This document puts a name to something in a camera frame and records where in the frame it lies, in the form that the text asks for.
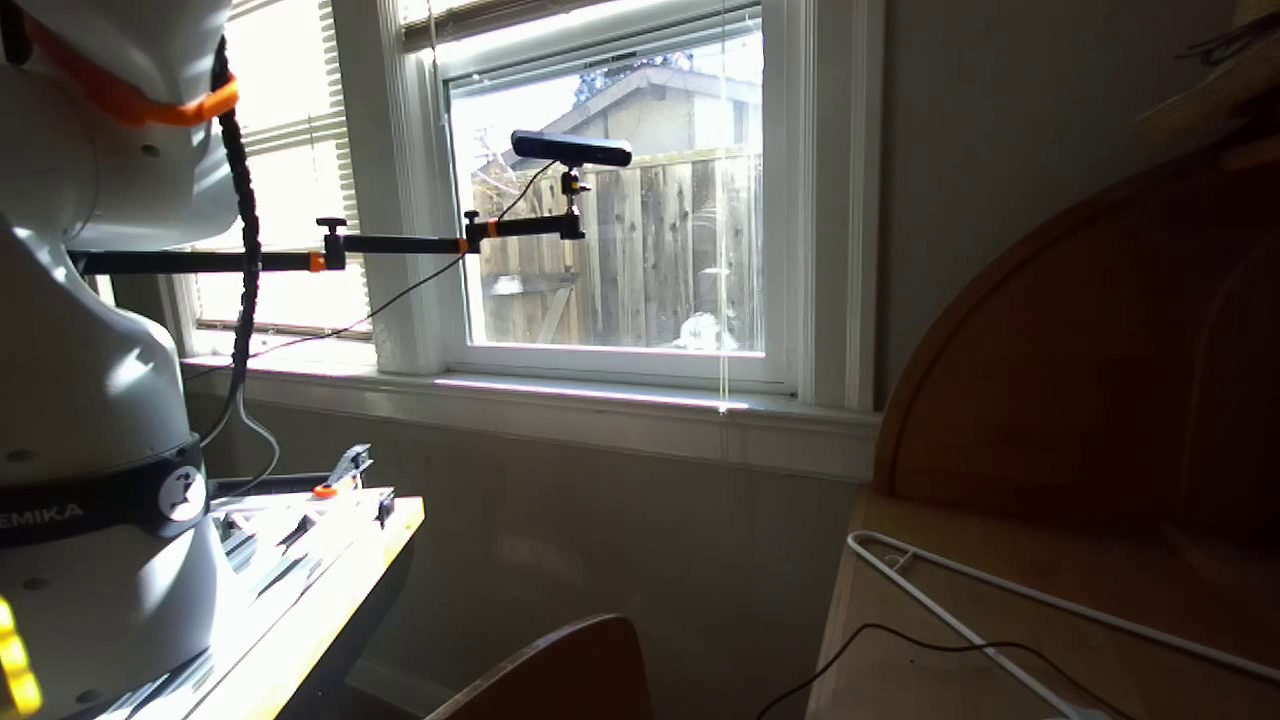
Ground wooden garden fence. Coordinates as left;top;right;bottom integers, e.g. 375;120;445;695
473;144;774;357

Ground white framed window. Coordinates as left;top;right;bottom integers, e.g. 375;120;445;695
323;0;893;417

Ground neighbouring house roof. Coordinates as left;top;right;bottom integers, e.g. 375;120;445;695
451;57;769;165

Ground black table clamp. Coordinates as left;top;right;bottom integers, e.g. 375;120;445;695
309;439;405;533

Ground wooden chair with curved back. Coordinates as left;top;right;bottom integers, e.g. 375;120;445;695
419;609;657;720

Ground white window blinds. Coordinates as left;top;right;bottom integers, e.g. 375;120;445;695
218;0;373;335

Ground white robot table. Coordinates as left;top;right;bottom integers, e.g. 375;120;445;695
0;476;432;720

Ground wooden roll-top desk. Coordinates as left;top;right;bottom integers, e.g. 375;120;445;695
802;0;1280;720

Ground yellow plastic part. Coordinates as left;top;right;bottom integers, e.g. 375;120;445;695
0;593;47;720

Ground white blind pull cord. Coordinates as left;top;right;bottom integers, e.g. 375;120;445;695
711;0;736;417

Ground black stereo camera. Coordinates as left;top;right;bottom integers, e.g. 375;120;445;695
508;124;641;177

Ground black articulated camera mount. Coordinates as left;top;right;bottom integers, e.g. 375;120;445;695
72;165;593;280

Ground white wire clothes hanger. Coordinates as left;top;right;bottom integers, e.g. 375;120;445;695
843;522;1280;720

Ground black corrugated cable conduit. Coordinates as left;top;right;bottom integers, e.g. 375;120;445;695
204;37;269;402

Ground thin black cable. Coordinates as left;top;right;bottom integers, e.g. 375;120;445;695
754;615;1115;720

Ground orange strap on arm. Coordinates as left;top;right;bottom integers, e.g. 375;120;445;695
22;14;248;130

